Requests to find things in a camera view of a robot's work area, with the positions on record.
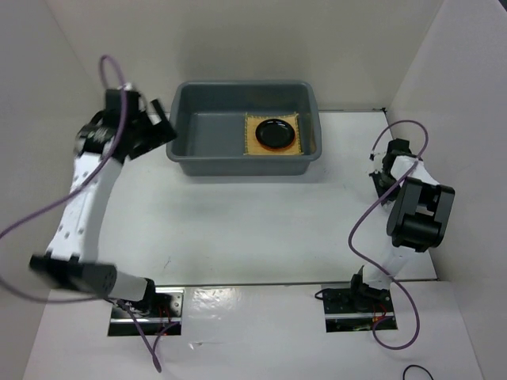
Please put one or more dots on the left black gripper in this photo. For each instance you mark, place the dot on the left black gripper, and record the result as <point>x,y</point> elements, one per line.
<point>162,131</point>

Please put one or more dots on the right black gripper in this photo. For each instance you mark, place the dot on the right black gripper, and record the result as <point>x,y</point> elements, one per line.
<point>375,175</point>

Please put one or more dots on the bamboo woven mat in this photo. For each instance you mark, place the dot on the bamboo woven mat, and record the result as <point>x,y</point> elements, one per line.
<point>252,145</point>

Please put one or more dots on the black round plate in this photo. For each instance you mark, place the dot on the black round plate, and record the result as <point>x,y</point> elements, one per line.
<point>275,133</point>

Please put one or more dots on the orange plastic plate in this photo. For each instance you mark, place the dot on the orange plastic plate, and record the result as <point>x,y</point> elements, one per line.
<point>275,149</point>

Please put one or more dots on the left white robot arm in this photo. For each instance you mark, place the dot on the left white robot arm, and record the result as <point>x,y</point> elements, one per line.
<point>71,260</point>

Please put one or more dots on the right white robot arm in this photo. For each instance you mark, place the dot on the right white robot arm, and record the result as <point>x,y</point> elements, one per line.
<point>419,209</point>

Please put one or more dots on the grey plastic bin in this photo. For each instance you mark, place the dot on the grey plastic bin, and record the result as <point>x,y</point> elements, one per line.
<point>209,118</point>

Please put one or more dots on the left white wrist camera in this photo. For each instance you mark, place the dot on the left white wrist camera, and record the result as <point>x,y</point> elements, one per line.
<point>128,86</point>

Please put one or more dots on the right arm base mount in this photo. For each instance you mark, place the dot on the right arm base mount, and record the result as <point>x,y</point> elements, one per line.
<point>347,313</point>

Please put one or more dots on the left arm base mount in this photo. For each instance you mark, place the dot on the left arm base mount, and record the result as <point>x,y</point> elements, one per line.
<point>162,317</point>

